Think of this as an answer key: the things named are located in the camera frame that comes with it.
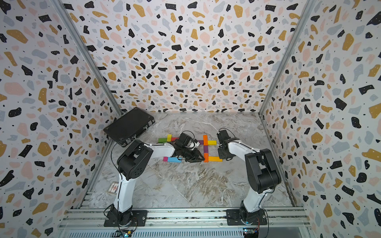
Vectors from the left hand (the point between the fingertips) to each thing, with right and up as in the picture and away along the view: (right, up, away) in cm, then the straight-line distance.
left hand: (205, 160), depth 92 cm
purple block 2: (+1, +5, +9) cm, 10 cm away
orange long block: (0, +11, +14) cm, 18 cm away
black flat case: (-55, +21, +16) cm, 61 cm away
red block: (-22, +12, +13) cm, 28 cm away
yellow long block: (-26, +13, +15) cm, 32 cm away
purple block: (-3, +10, +11) cm, 16 cm away
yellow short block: (+5, +10, +12) cm, 16 cm away
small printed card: (-51, -13, -10) cm, 54 cm away
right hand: (+14, +3, +5) cm, 15 cm away
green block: (-30, +11, +12) cm, 34 cm away
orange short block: (+1, +1, +3) cm, 3 cm away
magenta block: (-26, 0, +3) cm, 26 cm away
